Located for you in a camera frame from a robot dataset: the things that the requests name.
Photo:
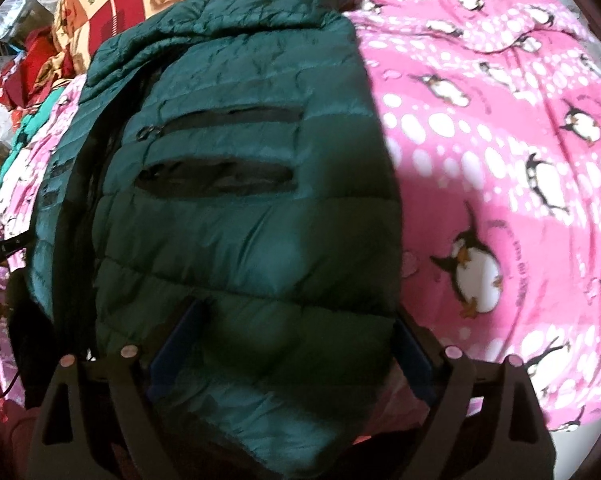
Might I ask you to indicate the red clothes pile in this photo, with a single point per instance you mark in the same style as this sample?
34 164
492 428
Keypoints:
28 67

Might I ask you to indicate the pink penguin print blanket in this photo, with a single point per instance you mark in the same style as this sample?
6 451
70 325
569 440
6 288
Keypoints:
505 160

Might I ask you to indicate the green quilted puffer jacket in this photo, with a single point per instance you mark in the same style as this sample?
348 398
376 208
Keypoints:
240 200

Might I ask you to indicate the teal cloth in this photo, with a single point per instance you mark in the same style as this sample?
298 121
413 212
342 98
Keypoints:
33 125

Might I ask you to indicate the clear plastic bag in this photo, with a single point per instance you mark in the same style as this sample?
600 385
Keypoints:
13 15

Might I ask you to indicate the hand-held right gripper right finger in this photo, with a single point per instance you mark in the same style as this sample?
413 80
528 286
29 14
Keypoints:
416 360

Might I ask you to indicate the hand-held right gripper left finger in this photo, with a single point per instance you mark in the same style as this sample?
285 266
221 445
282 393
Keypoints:
175 342

